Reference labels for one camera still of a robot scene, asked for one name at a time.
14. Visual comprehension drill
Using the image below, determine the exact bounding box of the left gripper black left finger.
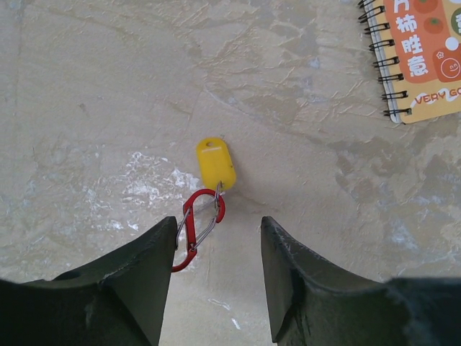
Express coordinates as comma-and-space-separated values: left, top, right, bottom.
1, 217, 176, 345

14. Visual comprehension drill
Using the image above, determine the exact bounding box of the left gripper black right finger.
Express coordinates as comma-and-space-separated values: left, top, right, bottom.
261, 216, 460, 345

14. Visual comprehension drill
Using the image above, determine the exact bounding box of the red S carabiner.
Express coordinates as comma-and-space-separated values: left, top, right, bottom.
171, 188, 226, 273

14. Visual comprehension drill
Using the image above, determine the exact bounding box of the orange spiral notebook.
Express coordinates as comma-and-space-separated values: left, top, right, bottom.
358, 0, 460, 124

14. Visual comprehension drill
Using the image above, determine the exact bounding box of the silver key with yellow tag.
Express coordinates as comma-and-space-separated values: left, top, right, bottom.
196, 138, 237, 192

